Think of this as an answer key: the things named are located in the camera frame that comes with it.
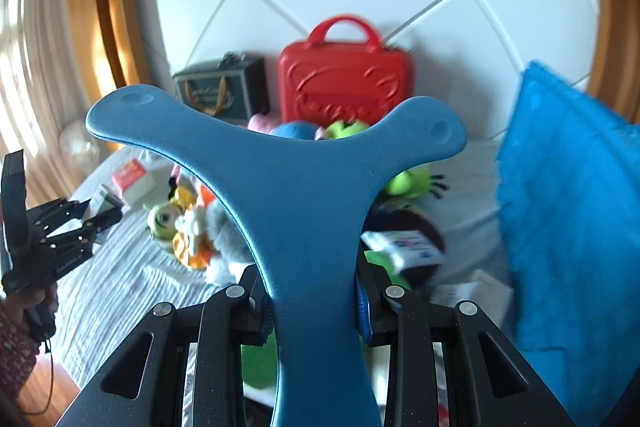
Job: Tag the small white box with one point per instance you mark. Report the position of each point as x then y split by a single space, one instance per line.
107 197

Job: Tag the blue foam boomerang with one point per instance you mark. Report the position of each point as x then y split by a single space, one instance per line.
310 207

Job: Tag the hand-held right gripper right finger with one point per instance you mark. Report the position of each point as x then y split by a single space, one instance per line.
362 312

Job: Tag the blue plastic storage crate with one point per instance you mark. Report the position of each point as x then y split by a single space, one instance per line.
565 207

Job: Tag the pink plush toy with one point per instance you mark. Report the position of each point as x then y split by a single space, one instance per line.
265 123

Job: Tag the grey plush toy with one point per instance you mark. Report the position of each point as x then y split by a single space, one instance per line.
225 237

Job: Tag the teal ball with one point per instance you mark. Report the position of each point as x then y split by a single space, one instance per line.
295 132

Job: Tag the sheer curtain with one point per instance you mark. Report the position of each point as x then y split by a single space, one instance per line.
45 57

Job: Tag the clear plastic bag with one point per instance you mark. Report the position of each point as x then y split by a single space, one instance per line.
79 142

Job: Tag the red toy suitcase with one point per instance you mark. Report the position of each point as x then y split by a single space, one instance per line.
345 77

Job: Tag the pink white tissue packet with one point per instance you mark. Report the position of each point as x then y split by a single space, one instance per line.
132 181

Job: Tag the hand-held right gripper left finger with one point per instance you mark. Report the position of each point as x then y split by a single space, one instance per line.
225 332

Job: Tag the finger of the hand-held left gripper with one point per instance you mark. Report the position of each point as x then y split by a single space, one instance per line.
95 227
62 209

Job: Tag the green one-eyed monster toy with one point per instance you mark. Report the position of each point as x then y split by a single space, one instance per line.
161 218

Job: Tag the orange white plush toy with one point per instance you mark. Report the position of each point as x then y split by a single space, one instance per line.
192 227

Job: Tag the white bed sheet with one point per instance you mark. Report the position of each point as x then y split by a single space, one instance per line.
125 282

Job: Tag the person's left hand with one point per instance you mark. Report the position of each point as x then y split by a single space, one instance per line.
25 307

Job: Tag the white blue printed packet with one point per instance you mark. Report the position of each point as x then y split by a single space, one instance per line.
400 249

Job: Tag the dark box with gold print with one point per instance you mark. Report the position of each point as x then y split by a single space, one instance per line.
220 87

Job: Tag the person's left forearm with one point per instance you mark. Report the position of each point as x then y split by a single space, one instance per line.
15 357

